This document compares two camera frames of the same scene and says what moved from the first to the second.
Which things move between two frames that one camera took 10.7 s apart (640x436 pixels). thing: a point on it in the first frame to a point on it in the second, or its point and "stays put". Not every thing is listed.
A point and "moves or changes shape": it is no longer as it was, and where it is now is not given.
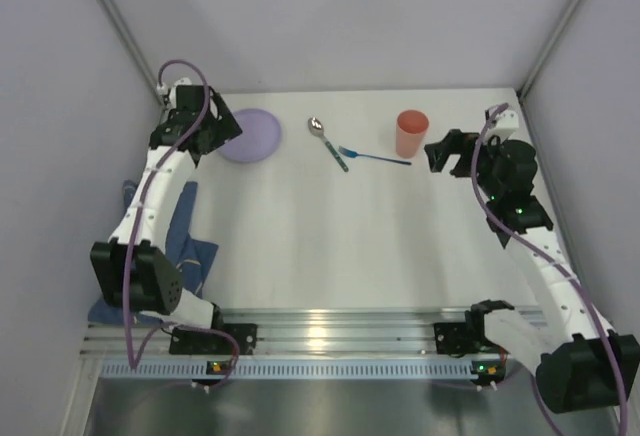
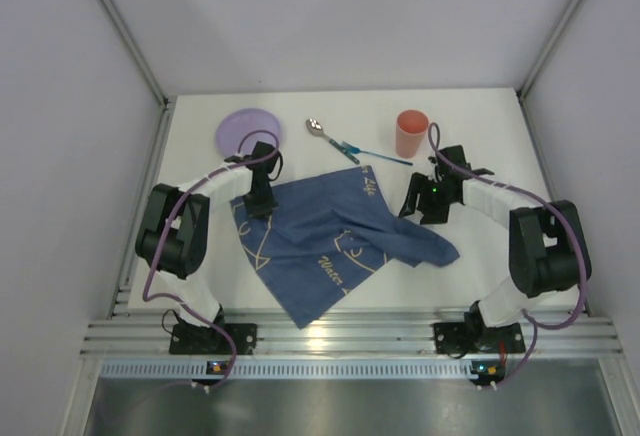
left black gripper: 220,119 to 260,204
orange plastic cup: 411,126 stays put
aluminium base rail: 298,332 stays put
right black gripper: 454,147 to 426,199
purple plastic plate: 259,140 stays put
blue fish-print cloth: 193,259 to 325,239
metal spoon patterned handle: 316,127 moves or changes shape
